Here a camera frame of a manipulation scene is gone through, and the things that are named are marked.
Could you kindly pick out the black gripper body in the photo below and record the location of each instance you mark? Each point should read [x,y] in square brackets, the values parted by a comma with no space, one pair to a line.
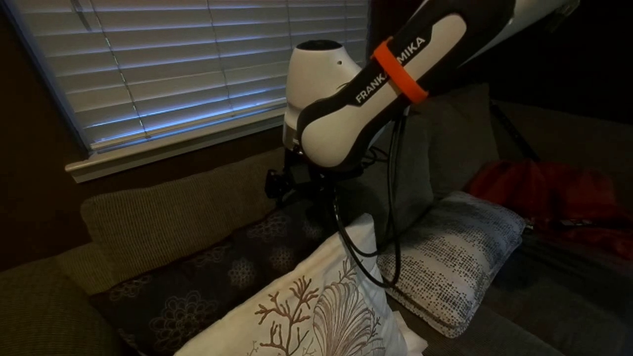
[301,177]

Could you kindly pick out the dark brown patterned pillow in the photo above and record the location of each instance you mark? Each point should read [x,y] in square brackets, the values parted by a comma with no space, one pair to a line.
[159,312]

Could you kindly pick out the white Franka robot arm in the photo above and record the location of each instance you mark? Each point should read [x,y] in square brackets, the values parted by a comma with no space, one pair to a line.
[337,108]

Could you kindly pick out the white coral print pillow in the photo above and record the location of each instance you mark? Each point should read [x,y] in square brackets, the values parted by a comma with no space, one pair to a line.
[323,308]

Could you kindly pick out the white grey knit pillow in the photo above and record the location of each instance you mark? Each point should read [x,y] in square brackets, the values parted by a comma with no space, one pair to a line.
[449,258]

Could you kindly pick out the white window blinds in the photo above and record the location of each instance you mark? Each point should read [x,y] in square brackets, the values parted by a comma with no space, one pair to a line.
[133,72]

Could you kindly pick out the red blanket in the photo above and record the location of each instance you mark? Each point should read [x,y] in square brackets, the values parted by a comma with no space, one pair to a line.
[568,203]

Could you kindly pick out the olive green sofa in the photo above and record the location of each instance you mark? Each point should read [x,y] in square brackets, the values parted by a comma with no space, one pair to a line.
[544,302]

